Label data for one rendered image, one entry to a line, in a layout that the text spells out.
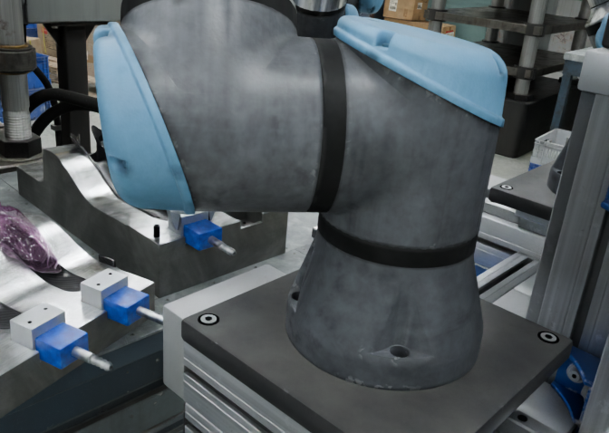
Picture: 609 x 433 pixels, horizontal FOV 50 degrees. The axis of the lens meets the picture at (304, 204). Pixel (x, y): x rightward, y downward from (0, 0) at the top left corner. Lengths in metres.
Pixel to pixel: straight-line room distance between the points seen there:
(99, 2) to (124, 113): 1.45
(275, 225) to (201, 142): 0.74
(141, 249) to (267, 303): 0.50
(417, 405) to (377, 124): 0.19
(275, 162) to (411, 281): 0.12
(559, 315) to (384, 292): 0.25
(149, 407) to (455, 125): 0.81
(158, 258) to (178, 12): 0.62
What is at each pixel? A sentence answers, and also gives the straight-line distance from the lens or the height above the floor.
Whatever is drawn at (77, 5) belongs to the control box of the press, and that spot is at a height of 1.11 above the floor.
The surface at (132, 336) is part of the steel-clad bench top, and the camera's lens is 0.93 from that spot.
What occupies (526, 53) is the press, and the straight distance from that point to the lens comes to 4.75.
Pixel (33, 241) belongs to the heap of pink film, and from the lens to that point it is 0.98.
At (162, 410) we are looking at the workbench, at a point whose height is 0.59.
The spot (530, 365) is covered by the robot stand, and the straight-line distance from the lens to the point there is 0.52.
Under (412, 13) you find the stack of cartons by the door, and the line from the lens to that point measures 7.65.
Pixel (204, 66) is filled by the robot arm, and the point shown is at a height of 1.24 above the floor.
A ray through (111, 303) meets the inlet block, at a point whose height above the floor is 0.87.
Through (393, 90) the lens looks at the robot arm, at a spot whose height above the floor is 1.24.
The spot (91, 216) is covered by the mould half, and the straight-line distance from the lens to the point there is 1.14.
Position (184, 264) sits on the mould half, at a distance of 1.01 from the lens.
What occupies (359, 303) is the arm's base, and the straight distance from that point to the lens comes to 0.44.
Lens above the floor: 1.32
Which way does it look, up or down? 22 degrees down
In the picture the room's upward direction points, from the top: 5 degrees clockwise
